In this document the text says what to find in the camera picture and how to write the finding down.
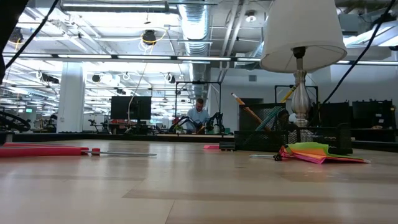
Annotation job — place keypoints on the pink eraser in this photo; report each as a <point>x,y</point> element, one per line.
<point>211,147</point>

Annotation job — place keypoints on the small black block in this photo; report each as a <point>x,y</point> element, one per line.
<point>227,146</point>

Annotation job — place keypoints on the orange-brown pencil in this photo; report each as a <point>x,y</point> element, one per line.
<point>245,107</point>

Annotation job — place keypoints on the teal pen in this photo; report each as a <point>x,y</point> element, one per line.
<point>270,117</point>

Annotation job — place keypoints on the black binder clip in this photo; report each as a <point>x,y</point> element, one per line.
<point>277,157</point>

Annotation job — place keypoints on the yellow pencil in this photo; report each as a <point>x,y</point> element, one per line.
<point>289,93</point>

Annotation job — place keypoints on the multicolour sticky note pad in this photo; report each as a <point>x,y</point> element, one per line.
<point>314,152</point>

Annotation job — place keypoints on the background black robot arm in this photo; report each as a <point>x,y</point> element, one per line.
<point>217,119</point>
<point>186,122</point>

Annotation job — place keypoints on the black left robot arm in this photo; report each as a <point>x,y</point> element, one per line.
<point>9,18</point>

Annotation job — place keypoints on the black mesh desk organizer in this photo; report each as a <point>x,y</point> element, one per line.
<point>258,140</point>

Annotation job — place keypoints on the person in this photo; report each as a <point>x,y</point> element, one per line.
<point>198,116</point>

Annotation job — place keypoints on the black computer monitor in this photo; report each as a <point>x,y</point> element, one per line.
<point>130,107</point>

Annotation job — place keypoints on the white pillar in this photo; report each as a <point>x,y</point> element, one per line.
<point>71,96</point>

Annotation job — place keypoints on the white shade table lamp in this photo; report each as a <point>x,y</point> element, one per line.
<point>301,31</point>

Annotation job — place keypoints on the black storage crate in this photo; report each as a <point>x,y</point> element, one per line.
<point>373,115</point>

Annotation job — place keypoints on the black overhead camera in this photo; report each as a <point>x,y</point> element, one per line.
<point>149,37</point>

